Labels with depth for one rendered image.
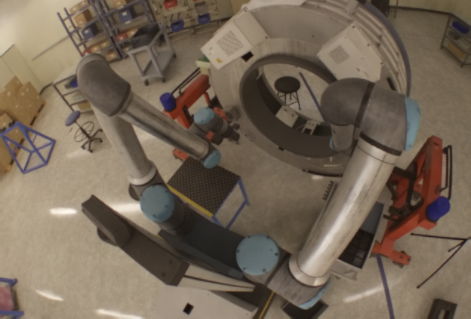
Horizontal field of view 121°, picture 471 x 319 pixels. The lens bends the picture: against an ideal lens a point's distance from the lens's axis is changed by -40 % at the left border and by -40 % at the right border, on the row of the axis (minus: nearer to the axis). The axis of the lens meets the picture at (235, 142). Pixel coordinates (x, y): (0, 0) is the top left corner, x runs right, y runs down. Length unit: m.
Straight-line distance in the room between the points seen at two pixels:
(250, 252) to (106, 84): 0.67
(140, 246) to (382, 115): 0.58
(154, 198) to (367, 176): 0.79
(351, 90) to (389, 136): 0.13
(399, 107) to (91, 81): 0.74
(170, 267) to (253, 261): 0.37
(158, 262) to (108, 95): 0.43
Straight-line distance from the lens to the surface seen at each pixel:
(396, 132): 0.51
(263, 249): 0.77
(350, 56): 1.00
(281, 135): 1.82
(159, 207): 0.94
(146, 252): 0.50
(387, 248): 2.19
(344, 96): 0.52
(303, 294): 0.78
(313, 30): 1.13
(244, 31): 1.15
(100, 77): 0.64
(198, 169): 2.01
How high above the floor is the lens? 2.20
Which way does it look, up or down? 50 degrees down
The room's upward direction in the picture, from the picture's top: 16 degrees counter-clockwise
